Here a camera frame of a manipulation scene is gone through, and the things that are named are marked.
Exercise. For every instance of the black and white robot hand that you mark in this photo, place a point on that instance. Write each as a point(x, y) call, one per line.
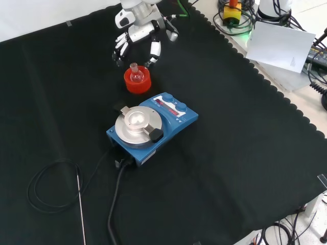
point(139, 33)

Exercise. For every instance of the clear round-bottom glass flask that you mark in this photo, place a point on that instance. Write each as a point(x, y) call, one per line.
point(136, 76)

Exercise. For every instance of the red round flask stand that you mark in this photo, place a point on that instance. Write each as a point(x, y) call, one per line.
point(138, 87)

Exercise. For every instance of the clear tape piece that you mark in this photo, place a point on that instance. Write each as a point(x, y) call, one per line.
point(322, 181)
point(68, 23)

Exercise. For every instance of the blue heater with steel plate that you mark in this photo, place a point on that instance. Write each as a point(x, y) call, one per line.
point(168, 120)

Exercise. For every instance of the yellow stop button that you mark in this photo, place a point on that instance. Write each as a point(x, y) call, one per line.
point(232, 14)

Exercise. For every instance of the pale board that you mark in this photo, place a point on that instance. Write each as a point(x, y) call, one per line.
point(279, 46)

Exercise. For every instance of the black bench cloth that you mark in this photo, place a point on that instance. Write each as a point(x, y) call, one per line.
point(230, 153)

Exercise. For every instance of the black power adapter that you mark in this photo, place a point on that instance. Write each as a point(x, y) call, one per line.
point(316, 54)

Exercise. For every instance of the thin steel probe rod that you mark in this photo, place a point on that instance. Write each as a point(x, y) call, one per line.
point(81, 204)

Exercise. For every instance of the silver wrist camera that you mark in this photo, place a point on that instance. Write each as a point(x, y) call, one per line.
point(173, 32)

